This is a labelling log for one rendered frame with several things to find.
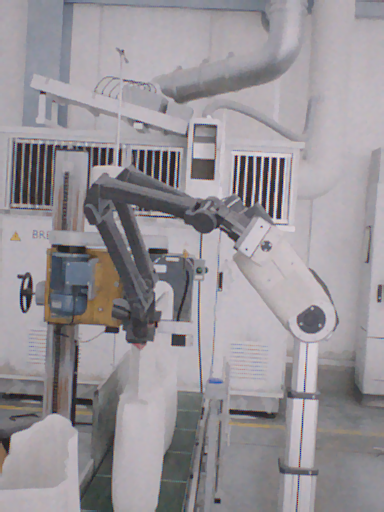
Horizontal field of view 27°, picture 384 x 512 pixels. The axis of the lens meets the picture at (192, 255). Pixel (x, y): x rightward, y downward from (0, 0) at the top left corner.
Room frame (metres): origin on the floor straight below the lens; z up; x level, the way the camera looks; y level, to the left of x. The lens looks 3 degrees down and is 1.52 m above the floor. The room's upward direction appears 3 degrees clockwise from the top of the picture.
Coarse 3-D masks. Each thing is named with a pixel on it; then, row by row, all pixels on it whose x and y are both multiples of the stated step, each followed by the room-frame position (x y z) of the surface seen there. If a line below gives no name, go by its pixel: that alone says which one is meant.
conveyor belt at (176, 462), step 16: (192, 400) 4.92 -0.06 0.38; (192, 416) 4.53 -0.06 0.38; (176, 432) 4.18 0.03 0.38; (192, 432) 4.20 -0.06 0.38; (112, 448) 3.83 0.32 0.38; (176, 448) 3.89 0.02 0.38; (192, 448) 3.91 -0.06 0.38; (112, 464) 3.58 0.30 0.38; (176, 464) 3.64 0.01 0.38; (192, 464) 3.93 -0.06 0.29; (96, 480) 3.36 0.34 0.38; (160, 480) 3.41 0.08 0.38; (176, 480) 3.42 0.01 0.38; (96, 496) 3.17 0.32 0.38; (160, 496) 3.21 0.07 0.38; (176, 496) 3.22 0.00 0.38
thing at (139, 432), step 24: (144, 360) 2.97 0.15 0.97; (144, 384) 2.98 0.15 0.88; (120, 408) 2.99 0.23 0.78; (144, 408) 2.94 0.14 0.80; (120, 432) 2.95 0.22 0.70; (144, 432) 2.93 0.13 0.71; (120, 456) 2.93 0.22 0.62; (144, 456) 2.92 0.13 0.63; (120, 480) 2.93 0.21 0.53; (144, 480) 2.92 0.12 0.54; (120, 504) 2.93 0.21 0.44; (144, 504) 2.93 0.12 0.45
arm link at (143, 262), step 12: (120, 204) 3.10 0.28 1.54; (120, 216) 3.11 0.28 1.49; (132, 216) 3.11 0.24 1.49; (132, 228) 3.12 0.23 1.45; (132, 240) 3.13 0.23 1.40; (132, 252) 3.14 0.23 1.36; (144, 252) 3.13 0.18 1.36; (144, 264) 3.14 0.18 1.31; (144, 276) 3.14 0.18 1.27; (156, 276) 3.18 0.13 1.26
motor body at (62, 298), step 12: (60, 252) 3.26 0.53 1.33; (60, 264) 3.22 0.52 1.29; (60, 276) 3.22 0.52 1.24; (60, 288) 3.22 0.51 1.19; (60, 300) 3.21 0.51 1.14; (72, 300) 3.21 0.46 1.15; (84, 300) 3.25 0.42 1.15; (60, 312) 3.21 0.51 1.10; (72, 312) 3.21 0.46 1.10; (84, 312) 3.28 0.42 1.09
